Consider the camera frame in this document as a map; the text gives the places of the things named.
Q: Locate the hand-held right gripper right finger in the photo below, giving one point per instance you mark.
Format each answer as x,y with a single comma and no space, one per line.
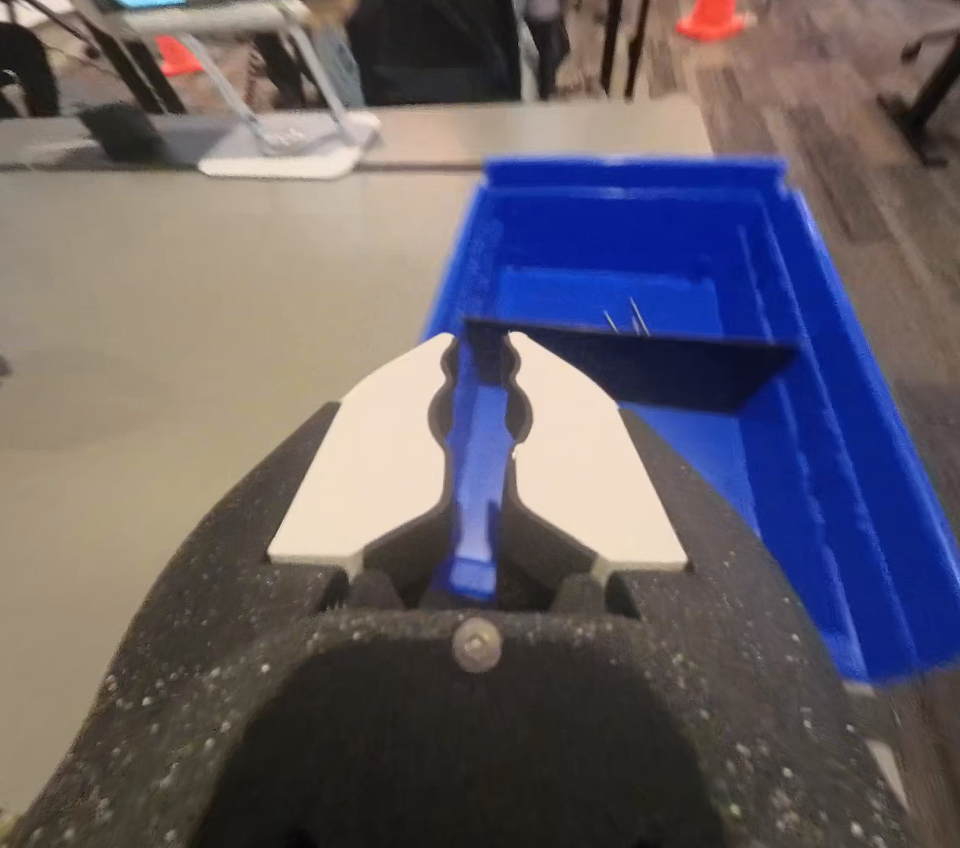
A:
592,480

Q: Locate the small orange traffic cone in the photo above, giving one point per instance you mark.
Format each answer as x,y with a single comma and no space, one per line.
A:
176,57

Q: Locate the blue plastic bin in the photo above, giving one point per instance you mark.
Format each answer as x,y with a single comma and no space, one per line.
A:
675,248

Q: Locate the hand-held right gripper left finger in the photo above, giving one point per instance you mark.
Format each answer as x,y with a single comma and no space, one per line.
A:
367,473

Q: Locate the thin metal bolt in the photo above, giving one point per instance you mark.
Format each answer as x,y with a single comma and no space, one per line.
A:
610,321
639,317

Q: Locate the black charger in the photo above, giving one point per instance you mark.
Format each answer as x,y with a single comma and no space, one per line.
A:
124,132

